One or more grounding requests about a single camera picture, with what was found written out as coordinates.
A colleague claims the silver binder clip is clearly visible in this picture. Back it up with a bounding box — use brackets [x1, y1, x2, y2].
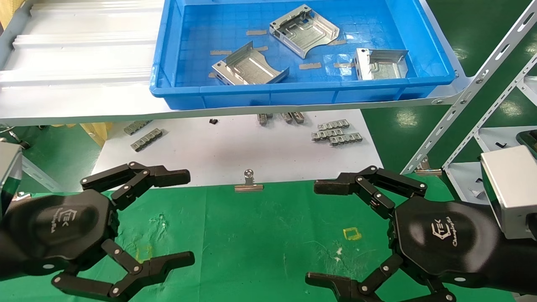
[234, 169, 264, 193]

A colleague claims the white perforated rack post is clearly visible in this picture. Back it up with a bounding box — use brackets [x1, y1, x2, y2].
[401, 0, 537, 176]
[443, 55, 537, 169]

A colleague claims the grey metal strut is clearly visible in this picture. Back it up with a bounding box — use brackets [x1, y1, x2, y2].
[20, 156, 63, 193]

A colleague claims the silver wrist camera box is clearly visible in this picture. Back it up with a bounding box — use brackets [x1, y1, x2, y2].
[0, 142, 23, 210]
[480, 145, 537, 240]

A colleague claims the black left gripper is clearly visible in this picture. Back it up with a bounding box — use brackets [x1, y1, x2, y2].
[0, 161, 196, 302]

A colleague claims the green table cloth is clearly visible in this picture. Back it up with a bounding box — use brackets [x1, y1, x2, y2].
[0, 174, 516, 302]

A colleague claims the white rack shelf board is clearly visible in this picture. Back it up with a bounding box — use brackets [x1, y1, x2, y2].
[445, 126, 537, 206]

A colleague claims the silver clip at rack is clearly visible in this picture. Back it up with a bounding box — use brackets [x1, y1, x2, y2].
[413, 156, 442, 177]

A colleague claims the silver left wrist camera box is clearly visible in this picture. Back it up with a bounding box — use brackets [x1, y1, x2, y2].
[0, 142, 23, 210]

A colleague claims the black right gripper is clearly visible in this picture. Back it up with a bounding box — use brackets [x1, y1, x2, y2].
[305, 166, 537, 302]

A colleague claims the white paper sheet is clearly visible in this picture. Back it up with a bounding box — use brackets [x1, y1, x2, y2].
[90, 110, 384, 188]

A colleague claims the dark tray on rack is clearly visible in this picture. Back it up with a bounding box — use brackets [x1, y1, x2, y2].
[516, 130, 537, 158]

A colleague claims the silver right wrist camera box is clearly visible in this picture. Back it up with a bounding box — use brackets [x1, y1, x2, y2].
[480, 145, 537, 240]

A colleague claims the large blue plastic bin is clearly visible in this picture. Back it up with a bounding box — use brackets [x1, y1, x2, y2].
[150, 0, 457, 110]

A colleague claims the bent sheet metal bracket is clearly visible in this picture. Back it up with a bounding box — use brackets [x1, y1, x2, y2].
[212, 41, 290, 86]
[269, 4, 339, 59]
[352, 48, 409, 81]

